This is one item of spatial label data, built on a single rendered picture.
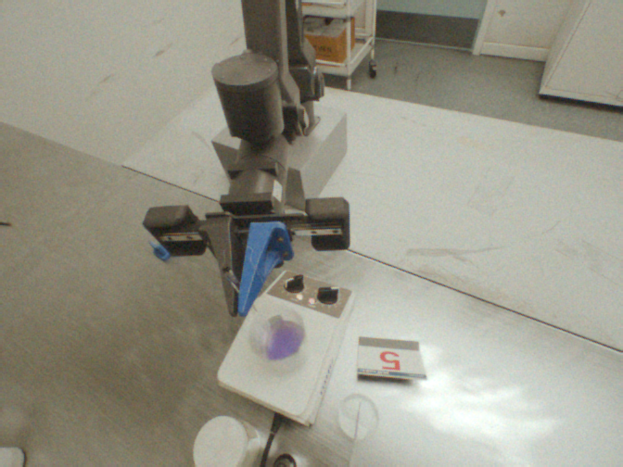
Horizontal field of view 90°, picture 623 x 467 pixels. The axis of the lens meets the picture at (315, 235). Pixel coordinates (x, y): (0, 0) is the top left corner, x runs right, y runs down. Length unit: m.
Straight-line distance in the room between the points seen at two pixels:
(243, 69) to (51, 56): 1.48
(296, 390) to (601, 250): 0.55
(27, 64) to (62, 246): 1.01
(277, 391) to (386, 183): 0.46
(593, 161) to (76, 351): 1.03
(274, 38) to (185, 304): 0.44
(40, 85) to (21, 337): 1.18
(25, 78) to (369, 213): 1.44
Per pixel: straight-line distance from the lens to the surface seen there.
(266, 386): 0.42
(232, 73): 0.31
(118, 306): 0.67
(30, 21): 1.73
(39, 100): 1.74
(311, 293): 0.49
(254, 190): 0.30
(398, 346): 0.51
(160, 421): 0.56
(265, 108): 0.30
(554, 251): 0.68
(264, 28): 0.38
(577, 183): 0.81
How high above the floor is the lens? 1.39
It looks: 55 degrees down
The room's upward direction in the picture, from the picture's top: 10 degrees counter-clockwise
